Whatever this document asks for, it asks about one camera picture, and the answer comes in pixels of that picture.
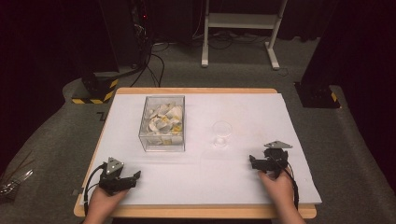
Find dark equipment rack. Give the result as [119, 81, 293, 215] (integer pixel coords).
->
[130, 0, 152, 68]

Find white metal stand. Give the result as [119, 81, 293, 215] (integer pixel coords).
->
[200, 0, 289, 71]

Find black floor cables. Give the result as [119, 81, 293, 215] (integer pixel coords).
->
[130, 40, 171, 89]

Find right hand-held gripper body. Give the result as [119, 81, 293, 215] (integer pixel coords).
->
[262, 140, 293, 180]

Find clear plastic box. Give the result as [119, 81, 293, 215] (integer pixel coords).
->
[138, 94, 187, 153]

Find person's right hand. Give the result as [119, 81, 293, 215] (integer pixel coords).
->
[258, 169, 295, 210]

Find person's left hand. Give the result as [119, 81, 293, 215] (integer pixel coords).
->
[84, 186, 129, 219]

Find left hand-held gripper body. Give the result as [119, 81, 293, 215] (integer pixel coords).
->
[98, 157, 138, 196]

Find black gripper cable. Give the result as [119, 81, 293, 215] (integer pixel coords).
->
[281, 167, 301, 211]
[82, 163, 106, 217]

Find white paper sheet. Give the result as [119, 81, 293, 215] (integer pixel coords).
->
[79, 92, 323, 207]

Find cables under white stand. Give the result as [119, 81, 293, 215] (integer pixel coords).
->
[191, 27, 270, 51]

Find pile of tea bags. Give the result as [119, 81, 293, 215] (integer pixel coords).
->
[146, 103, 184, 147]

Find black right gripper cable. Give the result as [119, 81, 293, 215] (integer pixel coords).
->
[281, 167, 301, 211]

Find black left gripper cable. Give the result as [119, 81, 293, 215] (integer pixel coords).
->
[82, 163, 106, 217]

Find black base with hazard stripes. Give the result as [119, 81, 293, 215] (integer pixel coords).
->
[71, 71, 120, 105]

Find black base with yellow tape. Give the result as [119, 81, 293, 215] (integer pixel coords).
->
[293, 81, 341, 109]

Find clear glass cup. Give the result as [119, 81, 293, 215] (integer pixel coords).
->
[212, 120, 233, 147]

